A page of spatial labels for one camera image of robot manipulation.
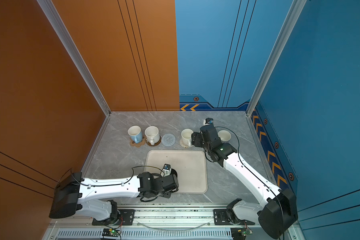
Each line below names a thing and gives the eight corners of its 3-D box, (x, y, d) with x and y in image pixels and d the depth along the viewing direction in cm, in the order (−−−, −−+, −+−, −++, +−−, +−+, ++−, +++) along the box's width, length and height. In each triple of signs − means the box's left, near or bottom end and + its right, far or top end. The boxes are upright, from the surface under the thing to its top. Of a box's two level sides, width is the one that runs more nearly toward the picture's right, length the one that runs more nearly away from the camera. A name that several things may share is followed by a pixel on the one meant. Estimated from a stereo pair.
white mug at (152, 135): (146, 149, 100) (142, 141, 93) (148, 134, 108) (145, 126, 100) (158, 149, 100) (156, 141, 93) (160, 134, 108) (158, 126, 100)
